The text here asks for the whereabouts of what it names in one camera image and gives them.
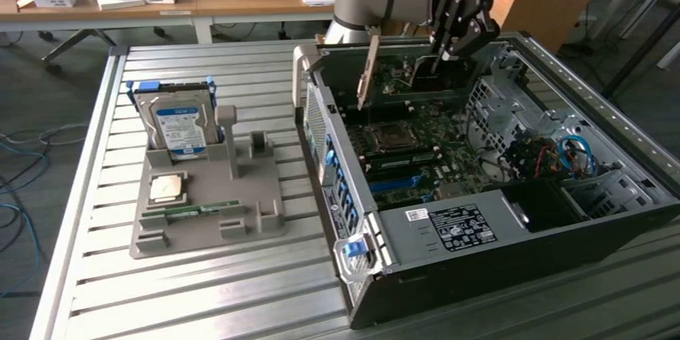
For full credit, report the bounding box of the grey power supply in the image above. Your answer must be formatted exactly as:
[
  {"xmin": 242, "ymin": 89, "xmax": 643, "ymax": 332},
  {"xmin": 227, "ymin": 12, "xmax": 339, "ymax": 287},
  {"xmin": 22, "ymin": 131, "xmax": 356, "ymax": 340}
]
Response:
[{"xmin": 378, "ymin": 190, "xmax": 532, "ymax": 268}]

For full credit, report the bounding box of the blue plastic case latch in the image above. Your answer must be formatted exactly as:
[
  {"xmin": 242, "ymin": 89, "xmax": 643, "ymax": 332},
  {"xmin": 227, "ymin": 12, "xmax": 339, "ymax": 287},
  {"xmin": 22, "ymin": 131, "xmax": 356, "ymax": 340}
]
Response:
[{"xmin": 343, "ymin": 238, "xmax": 370, "ymax": 258}]

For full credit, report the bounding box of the blue floor cable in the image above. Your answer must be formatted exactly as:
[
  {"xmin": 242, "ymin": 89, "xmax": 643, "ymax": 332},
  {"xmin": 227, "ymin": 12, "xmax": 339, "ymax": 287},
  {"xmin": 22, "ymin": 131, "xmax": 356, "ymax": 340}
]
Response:
[{"xmin": 0, "ymin": 132, "xmax": 52, "ymax": 299}]

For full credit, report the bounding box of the green RAM stick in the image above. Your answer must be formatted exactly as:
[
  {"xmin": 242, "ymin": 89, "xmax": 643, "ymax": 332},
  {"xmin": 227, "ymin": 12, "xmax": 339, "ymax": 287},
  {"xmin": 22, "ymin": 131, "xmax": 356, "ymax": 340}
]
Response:
[{"xmin": 142, "ymin": 200, "xmax": 242, "ymax": 218}]

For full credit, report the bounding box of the hard disk with blue carrier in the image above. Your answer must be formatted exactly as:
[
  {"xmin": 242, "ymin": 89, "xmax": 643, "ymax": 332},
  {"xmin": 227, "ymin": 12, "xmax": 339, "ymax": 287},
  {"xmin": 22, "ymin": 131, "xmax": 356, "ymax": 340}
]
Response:
[{"xmin": 126, "ymin": 76, "xmax": 223, "ymax": 160}]

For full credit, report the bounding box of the metal CPU socket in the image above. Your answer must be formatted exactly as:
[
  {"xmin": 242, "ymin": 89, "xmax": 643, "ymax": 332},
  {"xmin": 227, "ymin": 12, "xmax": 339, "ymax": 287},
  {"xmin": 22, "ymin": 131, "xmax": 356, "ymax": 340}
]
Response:
[{"xmin": 374, "ymin": 122, "xmax": 422, "ymax": 153}]

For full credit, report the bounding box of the grey plastic parts rack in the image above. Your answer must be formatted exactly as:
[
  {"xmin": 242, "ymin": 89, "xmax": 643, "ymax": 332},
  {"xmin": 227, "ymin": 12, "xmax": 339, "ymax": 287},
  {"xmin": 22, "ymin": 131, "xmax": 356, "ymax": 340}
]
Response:
[{"xmin": 128, "ymin": 104, "xmax": 291, "ymax": 261}]

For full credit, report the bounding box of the blue data wire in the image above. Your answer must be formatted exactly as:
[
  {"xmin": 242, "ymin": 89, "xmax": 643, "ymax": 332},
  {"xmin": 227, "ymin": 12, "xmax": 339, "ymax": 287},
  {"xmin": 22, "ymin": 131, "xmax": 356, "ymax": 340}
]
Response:
[{"xmin": 555, "ymin": 135, "xmax": 600, "ymax": 178}]

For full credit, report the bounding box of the red wire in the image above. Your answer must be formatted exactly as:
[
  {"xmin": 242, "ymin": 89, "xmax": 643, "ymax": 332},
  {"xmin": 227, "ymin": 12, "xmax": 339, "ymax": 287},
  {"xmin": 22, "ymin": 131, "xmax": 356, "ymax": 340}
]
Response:
[{"xmin": 532, "ymin": 144, "xmax": 550, "ymax": 178}]

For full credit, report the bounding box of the green motherboard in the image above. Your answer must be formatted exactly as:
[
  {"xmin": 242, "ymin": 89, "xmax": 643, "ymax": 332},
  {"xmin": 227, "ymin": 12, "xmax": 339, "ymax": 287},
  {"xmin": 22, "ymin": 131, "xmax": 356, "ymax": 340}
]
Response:
[{"xmin": 343, "ymin": 104, "xmax": 506, "ymax": 212}]

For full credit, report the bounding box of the RAM stick with white label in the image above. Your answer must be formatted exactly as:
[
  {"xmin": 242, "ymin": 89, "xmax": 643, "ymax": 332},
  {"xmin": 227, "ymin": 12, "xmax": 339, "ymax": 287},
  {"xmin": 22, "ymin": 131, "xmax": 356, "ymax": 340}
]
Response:
[{"xmin": 371, "ymin": 153, "xmax": 443, "ymax": 170}]

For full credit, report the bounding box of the black plastic shroud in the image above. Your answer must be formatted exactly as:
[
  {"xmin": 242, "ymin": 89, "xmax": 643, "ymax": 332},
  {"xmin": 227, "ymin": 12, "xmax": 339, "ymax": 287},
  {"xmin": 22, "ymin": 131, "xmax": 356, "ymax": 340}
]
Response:
[{"xmin": 500, "ymin": 179, "xmax": 592, "ymax": 234}]

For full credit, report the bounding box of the perforated metal disk bay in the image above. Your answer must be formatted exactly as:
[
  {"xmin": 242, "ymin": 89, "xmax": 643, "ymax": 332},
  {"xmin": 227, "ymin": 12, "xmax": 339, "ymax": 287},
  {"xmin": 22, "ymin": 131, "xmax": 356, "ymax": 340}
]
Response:
[{"xmin": 466, "ymin": 51, "xmax": 559, "ymax": 166}]

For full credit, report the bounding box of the blue expansion slot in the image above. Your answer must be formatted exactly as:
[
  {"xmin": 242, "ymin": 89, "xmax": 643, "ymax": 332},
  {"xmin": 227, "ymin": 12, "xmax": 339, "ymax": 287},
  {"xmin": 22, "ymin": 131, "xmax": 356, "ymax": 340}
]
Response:
[{"xmin": 370, "ymin": 178, "xmax": 427, "ymax": 193}]

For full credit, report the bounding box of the small metal disk bay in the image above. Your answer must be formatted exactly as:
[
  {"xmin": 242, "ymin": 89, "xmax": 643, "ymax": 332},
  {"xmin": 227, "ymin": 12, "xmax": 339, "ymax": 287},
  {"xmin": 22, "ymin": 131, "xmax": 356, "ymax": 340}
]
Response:
[{"xmin": 560, "ymin": 170, "xmax": 656, "ymax": 220}]

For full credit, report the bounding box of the grey floor cable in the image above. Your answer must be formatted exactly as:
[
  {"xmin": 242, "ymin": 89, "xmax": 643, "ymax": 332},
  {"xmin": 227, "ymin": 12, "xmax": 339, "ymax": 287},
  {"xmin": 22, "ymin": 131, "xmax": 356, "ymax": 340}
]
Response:
[{"xmin": 0, "ymin": 122, "xmax": 90, "ymax": 147}]

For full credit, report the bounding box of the silver CPU chip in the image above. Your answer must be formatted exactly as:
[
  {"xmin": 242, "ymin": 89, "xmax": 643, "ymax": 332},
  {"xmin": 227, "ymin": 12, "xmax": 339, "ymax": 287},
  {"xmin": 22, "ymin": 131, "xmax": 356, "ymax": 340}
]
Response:
[{"xmin": 148, "ymin": 174, "xmax": 186, "ymax": 203}]

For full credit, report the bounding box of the black and grey PC case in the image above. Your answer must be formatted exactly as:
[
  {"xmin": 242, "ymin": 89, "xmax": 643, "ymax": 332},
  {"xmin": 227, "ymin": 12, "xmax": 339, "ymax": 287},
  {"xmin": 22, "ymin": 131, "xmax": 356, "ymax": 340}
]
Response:
[{"xmin": 294, "ymin": 31, "xmax": 680, "ymax": 331}]

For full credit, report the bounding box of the green Nvidia graphics card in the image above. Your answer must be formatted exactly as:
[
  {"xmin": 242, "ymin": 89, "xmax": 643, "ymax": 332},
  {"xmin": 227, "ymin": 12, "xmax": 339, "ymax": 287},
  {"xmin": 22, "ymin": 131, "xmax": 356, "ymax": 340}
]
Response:
[{"xmin": 354, "ymin": 25, "xmax": 474, "ymax": 112}]

